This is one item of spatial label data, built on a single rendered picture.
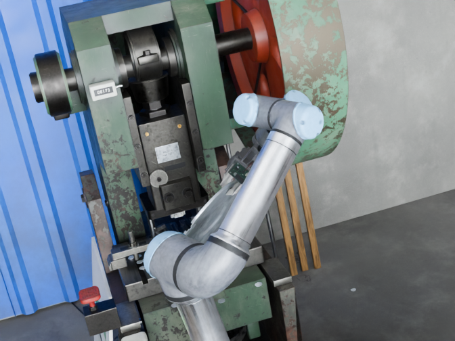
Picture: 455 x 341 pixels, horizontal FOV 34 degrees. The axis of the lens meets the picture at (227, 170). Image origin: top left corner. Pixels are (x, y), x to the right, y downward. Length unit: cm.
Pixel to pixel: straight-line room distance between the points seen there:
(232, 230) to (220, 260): 7
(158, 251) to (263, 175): 29
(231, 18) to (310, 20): 69
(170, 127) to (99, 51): 32
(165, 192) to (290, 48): 62
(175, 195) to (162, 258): 65
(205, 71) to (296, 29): 35
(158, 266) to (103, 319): 61
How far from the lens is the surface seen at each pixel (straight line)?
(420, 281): 346
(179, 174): 229
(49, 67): 217
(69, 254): 367
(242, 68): 260
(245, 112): 170
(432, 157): 414
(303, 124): 160
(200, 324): 176
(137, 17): 218
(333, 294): 341
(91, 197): 265
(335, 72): 200
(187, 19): 215
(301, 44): 195
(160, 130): 223
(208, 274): 157
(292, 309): 235
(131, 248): 243
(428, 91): 401
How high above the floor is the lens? 183
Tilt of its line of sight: 22 degrees down
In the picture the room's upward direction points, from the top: 10 degrees counter-clockwise
